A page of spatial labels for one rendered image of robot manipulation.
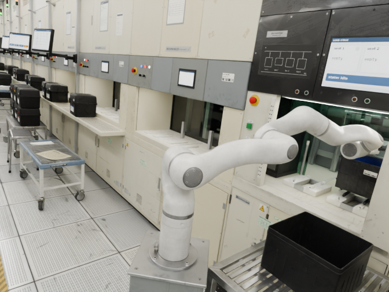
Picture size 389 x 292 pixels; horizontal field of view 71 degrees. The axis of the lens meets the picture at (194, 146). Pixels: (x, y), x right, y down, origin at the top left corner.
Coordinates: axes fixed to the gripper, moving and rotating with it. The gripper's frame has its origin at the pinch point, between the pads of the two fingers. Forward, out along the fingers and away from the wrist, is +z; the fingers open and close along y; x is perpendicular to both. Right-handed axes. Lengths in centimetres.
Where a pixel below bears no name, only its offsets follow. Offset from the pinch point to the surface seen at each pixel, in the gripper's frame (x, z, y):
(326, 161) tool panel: -29, 57, -43
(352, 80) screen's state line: 29.7, -33.7, -5.4
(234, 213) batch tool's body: -58, -33, -55
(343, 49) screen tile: 42, -34, -12
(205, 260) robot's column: -45, -93, -19
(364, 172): -13.4, -8.1, 1.8
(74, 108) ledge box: -32, -58, -294
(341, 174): -18.2, -7.4, -8.4
